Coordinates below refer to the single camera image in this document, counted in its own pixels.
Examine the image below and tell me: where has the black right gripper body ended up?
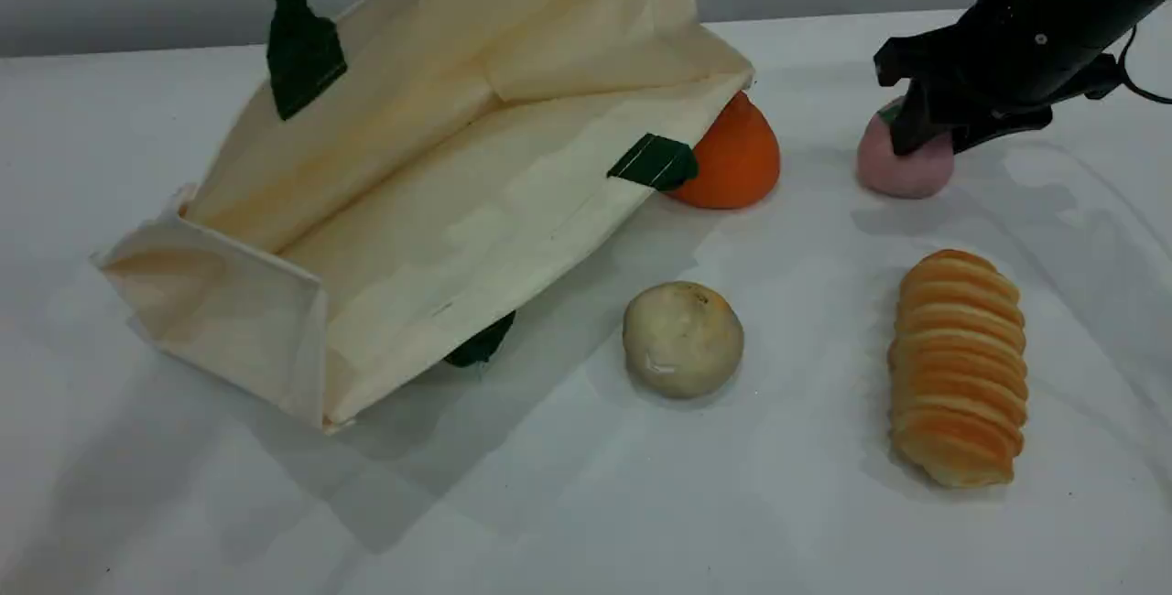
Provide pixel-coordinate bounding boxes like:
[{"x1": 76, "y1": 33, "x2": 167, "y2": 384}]
[{"x1": 874, "y1": 0, "x2": 1136, "y2": 124}]

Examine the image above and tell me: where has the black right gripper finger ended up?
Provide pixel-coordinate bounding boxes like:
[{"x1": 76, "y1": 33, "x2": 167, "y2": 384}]
[
  {"x1": 890, "y1": 81, "x2": 955, "y2": 157},
  {"x1": 952, "y1": 105, "x2": 1054, "y2": 154}
]

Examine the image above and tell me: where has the pink toy peach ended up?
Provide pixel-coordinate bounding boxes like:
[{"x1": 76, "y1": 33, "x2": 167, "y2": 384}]
[{"x1": 856, "y1": 101, "x2": 955, "y2": 200}]

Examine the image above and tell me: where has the cream canvas handbag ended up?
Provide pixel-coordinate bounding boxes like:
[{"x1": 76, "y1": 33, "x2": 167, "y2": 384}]
[{"x1": 92, "y1": 0, "x2": 756, "y2": 436}]

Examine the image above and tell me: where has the orange pear-shaped toy fruit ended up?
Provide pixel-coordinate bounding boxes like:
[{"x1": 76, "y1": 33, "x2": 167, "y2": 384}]
[{"x1": 668, "y1": 92, "x2": 781, "y2": 210}]

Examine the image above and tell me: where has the striped golden bread roll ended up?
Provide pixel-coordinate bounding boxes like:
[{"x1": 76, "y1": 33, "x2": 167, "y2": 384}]
[{"x1": 886, "y1": 249, "x2": 1028, "y2": 490}]

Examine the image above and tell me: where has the round beige bun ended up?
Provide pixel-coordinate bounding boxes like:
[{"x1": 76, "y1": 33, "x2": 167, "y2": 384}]
[{"x1": 623, "y1": 281, "x2": 744, "y2": 399}]

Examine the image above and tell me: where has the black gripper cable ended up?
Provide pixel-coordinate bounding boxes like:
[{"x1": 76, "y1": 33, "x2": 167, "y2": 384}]
[{"x1": 1119, "y1": 26, "x2": 1172, "y2": 107}]

